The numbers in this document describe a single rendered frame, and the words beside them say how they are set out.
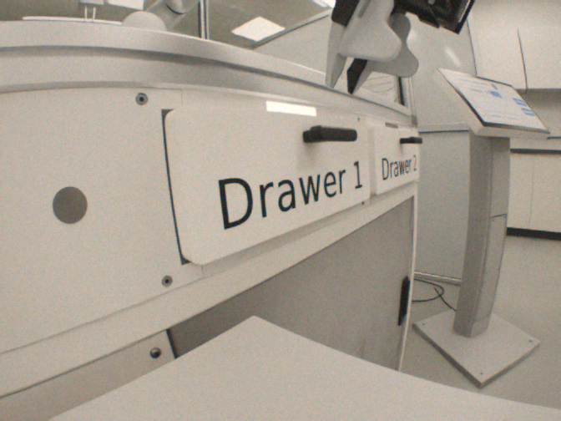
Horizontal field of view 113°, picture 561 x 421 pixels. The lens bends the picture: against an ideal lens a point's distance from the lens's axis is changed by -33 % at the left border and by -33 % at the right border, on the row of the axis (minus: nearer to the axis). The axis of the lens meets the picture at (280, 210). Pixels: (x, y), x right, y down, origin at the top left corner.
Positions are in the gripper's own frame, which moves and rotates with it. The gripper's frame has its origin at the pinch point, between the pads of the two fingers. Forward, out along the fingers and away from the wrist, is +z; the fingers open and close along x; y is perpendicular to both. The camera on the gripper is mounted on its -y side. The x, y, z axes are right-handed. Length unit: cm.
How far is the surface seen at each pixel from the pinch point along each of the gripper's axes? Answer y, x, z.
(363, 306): 14.6, 19.4, 33.6
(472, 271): 43, 99, 43
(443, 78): -12, 85, -15
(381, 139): -0.2, 20.1, 7.0
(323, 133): 2.8, -3.0, 4.9
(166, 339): 5.9, -16.8, 21.1
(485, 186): 23, 97, 11
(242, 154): 0.6, -9.0, 8.0
